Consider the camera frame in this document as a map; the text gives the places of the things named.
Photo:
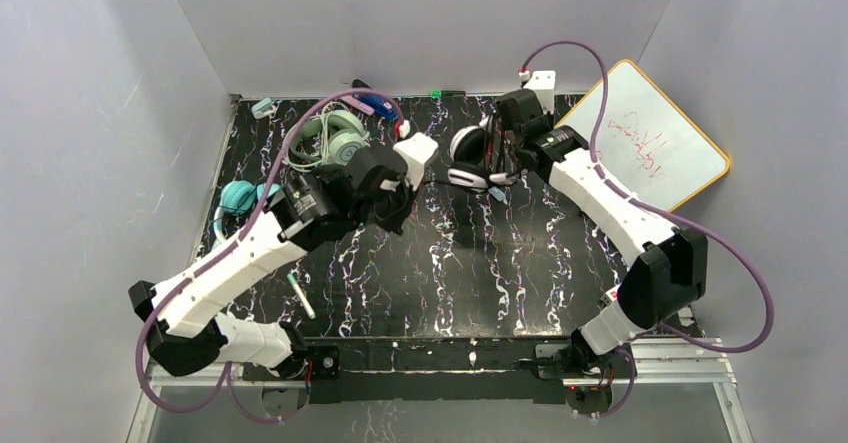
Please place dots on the green capped white marker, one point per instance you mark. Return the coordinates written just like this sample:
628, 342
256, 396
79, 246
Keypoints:
301, 295

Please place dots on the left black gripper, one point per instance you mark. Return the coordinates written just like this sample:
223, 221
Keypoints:
400, 200

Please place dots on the small light blue eraser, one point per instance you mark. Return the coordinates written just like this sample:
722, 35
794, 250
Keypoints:
263, 108

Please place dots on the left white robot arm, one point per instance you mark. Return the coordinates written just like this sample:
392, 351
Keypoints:
189, 329

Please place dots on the blue stapler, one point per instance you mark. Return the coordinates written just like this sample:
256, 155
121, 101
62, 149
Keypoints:
381, 105

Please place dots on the small white red box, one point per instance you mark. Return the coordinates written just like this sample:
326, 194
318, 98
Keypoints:
609, 296

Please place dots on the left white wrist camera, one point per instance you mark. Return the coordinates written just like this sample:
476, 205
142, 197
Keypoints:
418, 151

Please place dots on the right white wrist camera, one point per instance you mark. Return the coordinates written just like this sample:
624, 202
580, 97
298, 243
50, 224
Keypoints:
542, 83

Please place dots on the black and white headphones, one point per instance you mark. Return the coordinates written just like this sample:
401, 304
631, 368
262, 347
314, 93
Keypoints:
477, 155

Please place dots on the white board orange frame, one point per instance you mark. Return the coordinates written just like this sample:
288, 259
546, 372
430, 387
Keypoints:
651, 146

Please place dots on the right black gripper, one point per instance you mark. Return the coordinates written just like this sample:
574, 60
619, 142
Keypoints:
502, 146

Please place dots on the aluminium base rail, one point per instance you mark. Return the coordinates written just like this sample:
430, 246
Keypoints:
541, 369

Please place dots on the pink highlighter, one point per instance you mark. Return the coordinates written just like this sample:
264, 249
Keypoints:
355, 102

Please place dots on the teal cat ear headphones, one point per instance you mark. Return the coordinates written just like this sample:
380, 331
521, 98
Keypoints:
237, 199

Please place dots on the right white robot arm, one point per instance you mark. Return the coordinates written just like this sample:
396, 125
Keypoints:
666, 264

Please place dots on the light blue marker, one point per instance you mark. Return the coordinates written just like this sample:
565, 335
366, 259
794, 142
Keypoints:
498, 194

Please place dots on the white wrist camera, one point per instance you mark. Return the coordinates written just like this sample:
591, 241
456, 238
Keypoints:
418, 151
542, 83

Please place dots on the mint green gaming headphones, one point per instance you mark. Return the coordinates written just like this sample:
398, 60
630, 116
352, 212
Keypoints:
332, 137

